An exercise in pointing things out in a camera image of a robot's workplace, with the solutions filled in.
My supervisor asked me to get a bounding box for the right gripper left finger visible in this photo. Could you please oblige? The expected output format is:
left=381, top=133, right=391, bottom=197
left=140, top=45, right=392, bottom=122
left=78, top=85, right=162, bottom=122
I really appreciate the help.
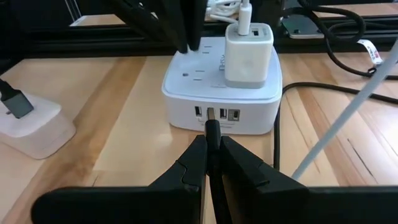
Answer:
left=30, top=135, right=208, bottom=224

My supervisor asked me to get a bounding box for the flat white charger block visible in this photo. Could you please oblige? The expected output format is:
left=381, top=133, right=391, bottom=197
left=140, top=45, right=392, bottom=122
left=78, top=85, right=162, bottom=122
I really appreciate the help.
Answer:
left=0, top=92, right=77, bottom=160

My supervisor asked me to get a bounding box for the black aluminium table frame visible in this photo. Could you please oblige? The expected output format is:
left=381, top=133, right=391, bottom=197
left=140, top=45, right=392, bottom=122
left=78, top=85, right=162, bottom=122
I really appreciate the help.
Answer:
left=0, top=12, right=398, bottom=62

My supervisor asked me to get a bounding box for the black braided USB cable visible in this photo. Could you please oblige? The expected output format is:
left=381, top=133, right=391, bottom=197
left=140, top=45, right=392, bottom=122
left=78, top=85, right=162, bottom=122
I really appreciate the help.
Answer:
left=203, top=81, right=398, bottom=224

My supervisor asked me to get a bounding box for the white USB charging hub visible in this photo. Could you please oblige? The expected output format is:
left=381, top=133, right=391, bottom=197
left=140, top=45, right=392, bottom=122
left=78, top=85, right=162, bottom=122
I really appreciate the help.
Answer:
left=161, top=36, right=283, bottom=136

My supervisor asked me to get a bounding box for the small white USB charger cube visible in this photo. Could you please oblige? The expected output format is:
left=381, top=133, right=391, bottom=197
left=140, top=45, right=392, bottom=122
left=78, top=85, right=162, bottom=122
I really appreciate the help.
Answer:
left=224, top=22, right=274, bottom=90

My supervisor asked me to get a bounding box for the black charger plug cable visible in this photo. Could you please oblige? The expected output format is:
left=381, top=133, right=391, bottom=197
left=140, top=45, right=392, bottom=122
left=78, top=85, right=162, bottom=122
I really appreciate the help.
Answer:
left=0, top=77, right=35, bottom=119

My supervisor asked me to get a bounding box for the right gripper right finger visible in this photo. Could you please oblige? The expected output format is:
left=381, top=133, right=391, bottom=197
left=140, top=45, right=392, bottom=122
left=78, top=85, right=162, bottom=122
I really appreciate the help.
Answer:
left=220, top=136, right=398, bottom=224

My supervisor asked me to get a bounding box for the white hub power cord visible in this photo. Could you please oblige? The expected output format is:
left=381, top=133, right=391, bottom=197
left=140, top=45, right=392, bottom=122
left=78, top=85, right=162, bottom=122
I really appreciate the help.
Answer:
left=203, top=0, right=243, bottom=25

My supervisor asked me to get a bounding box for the smooth white USB cable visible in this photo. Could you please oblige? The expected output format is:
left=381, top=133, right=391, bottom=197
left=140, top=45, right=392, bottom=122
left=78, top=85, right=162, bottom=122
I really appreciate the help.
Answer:
left=237, top=0, right=398, bottom=182

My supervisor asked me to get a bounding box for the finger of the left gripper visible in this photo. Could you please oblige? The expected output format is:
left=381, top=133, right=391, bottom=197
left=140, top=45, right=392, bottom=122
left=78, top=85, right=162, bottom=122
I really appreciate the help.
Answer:
left=182, top=0, right=208, bottom=52
left=108, top=0, right=189, bottom=54

